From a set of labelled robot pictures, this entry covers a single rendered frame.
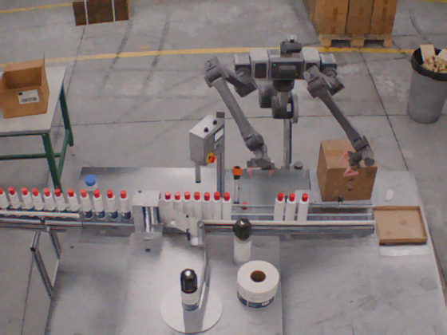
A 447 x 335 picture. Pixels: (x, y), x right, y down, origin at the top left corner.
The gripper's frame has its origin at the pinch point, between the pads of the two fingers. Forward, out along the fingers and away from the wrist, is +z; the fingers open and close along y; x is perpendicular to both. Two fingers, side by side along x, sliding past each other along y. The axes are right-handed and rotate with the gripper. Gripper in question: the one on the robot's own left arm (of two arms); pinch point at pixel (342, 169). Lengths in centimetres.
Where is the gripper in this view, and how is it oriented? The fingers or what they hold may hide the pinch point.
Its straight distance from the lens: 336.2
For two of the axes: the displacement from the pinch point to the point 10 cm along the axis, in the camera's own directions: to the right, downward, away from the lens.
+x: 7.7, 4.2, 4.8
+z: -6.3, 5.9, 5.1
